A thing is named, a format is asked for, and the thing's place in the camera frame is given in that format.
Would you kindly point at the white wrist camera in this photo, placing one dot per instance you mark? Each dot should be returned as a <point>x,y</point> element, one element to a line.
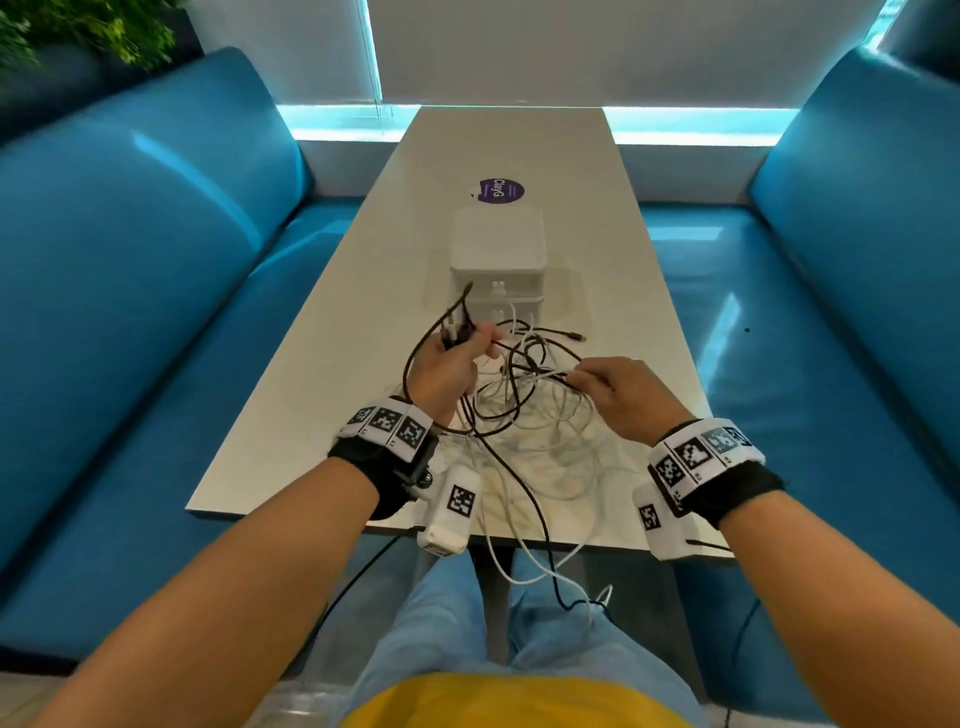
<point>450,517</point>
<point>667,536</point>

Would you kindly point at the person's left forearm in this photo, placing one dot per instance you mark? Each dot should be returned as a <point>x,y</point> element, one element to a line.
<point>225,600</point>

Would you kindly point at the green leafy plant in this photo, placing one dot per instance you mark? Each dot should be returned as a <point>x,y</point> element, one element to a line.
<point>127,30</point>

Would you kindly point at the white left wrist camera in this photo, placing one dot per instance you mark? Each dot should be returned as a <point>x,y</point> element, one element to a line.
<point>450,517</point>

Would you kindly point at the cyan light strip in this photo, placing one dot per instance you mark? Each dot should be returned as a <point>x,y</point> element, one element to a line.
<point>337,120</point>

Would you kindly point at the white box with drawers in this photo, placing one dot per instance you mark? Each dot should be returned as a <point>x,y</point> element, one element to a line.
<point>499,232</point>

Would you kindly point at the person's right hand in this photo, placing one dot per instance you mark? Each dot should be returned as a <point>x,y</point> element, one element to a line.
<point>630,397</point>

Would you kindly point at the black marker-tagged left wristband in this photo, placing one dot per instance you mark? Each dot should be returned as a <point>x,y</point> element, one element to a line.
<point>375,457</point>

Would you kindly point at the cyan vertical wall light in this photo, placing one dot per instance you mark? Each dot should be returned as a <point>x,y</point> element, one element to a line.
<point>373,60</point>

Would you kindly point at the blue leather sofa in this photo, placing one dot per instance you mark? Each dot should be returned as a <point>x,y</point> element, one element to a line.
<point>825,337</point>
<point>135,300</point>

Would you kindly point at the person's left hand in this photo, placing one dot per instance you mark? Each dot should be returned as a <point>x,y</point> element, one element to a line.
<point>450,375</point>

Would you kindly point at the person's yellow shirt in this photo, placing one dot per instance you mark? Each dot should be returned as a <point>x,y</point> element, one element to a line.
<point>517,705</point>

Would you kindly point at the white table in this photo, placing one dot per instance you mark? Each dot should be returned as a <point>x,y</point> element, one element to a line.
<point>510,142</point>

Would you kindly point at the person's blue jeans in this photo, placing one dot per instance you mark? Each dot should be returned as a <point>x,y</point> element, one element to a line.
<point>442,622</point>

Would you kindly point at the black marker-tagged wristband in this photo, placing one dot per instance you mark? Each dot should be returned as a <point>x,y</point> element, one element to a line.
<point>739,487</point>
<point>375,457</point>

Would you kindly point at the black marker-tagged right wristband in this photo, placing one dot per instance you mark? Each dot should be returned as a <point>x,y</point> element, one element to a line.
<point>739,487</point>

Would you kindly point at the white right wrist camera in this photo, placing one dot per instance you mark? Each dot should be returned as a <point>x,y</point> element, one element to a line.
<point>667,536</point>

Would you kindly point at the round purple sticker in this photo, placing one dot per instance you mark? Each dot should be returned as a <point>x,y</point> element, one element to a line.
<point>501,191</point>

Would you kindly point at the person's right forearm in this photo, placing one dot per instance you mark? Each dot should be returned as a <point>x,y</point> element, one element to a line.
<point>847,600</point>

